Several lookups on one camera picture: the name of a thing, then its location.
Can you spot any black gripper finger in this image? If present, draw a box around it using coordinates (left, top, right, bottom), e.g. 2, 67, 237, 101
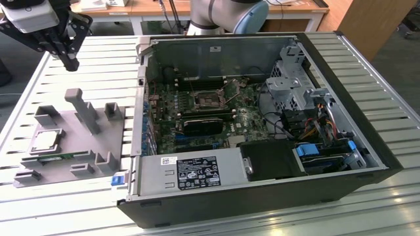
62, 14, 94, 72
0, 18, 73, 71

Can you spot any silver CPU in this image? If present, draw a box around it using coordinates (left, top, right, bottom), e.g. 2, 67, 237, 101
30, 129, 63, 151

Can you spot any metal socket cover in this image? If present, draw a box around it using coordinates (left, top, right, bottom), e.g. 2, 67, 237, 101
221, 78, 243, 99

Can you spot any CPU socket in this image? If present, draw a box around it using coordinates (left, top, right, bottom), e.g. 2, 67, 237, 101
194, 90, 231, 111

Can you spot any white paper box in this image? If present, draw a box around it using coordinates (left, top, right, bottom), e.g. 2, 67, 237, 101
82, 0, 110, 12

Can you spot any wooden desk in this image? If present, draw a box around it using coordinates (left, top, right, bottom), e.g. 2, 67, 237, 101
59, 0, 331, 32

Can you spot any grey parts rack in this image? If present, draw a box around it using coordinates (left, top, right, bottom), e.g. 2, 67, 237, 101
13, 88, 129, 189

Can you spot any green RAM stick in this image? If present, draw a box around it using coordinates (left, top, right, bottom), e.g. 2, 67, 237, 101
38, 152, 81, 163
179, 111, 233, 121

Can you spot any blue expansion slot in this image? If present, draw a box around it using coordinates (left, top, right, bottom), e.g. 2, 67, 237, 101
175, 132, 194, 145

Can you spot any black graphics card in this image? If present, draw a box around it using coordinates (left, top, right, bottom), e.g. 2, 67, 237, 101
181, 118, 225, 138

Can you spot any green motherboard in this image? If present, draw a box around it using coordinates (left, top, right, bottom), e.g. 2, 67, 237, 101
145, 80, 263, 155

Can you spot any blue case latch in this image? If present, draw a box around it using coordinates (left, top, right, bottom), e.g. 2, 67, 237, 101
111, 175, 129, 187

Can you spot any grey power supply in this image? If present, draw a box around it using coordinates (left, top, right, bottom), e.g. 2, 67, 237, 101
126, 149, 251, 202

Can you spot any silver metal drive cage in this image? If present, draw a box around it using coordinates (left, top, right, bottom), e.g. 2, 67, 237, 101
266, 45, 333, 111

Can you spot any small silver heatsink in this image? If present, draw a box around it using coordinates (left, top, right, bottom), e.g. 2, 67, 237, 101
227, 136, 247, 148

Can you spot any black plastic shroud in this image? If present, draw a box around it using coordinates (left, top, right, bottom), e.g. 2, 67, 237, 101
239, 140, 309, 182

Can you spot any blue disk carrier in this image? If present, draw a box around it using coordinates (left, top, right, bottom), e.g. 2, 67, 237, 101
294, 143, 322, 158

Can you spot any black PC case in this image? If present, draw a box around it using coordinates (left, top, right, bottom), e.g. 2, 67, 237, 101
118, 31, 406, 229

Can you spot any wooden cabinet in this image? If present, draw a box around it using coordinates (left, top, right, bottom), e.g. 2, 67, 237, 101
318, 0, 419, 61

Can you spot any black wheeled chair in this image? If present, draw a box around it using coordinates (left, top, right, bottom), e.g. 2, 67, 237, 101
402, 14, 420, 40

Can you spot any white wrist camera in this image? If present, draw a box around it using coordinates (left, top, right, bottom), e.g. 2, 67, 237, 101
0, 0, 61, 34

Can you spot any coloured power wire bundle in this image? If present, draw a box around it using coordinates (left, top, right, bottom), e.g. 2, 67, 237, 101
303, 117, 341, 143

